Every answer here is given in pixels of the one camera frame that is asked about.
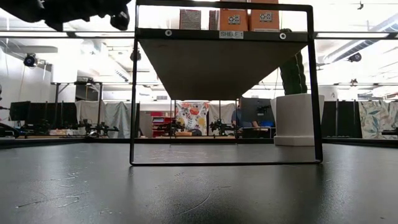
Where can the blue Frosted Flakes cereal box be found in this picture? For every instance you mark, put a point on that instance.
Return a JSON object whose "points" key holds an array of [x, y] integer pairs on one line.
{"points": [[190, 19]]}

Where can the orange Mini-Wheats cereal box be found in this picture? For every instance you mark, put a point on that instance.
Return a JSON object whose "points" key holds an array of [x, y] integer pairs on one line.
{"points": [[234, 18], [265, 15]]}

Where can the black background robot arm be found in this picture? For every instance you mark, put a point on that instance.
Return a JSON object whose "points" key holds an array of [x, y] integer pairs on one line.
{"points": [[99, 128], [220, 127], [174, 127]]}

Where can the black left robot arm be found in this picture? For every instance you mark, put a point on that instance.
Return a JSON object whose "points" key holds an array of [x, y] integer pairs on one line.
{"points": [[56, 11]]}

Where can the black-framed wooden shelf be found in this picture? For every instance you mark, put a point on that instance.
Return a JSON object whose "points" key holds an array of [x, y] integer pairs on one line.
{"points": [[217, 68]]}

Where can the black metal rack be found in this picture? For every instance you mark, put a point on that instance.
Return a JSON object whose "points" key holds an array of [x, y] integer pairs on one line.
{"points": [[81, 83]]}

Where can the grey cloth cover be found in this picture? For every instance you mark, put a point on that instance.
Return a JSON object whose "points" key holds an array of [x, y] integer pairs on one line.
{"points": [[118, 118]]}

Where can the red drawer cabinet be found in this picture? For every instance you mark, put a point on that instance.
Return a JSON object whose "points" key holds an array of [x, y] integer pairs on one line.
{"points": [[160, 124]]}

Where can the flower-pattern cloth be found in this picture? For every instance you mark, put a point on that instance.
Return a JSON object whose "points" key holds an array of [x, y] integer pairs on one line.
{"points": [[192, 115]]}

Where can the black partition panel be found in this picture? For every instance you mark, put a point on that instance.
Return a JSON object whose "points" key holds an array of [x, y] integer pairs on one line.
{"points": [[342, 118], [31, 112]]}

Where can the white cloth cover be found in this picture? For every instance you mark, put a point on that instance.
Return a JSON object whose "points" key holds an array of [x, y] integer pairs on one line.
{"points": [[227, 112]]}

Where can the person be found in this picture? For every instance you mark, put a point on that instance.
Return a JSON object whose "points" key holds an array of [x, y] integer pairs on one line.
{"points": [[237, 119]]}

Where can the leaf-pattern cloth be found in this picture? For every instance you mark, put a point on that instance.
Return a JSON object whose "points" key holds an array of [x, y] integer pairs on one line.
{"points": [[376, 118]]}

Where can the black ceiling camera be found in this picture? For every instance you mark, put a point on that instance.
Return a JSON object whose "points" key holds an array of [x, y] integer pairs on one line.
{"points": [[355, 57], [30, 60], [139, 56]]}

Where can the grey ceiling duct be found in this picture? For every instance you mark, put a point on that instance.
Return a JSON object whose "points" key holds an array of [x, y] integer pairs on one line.
{"points": [[342, 53]]}

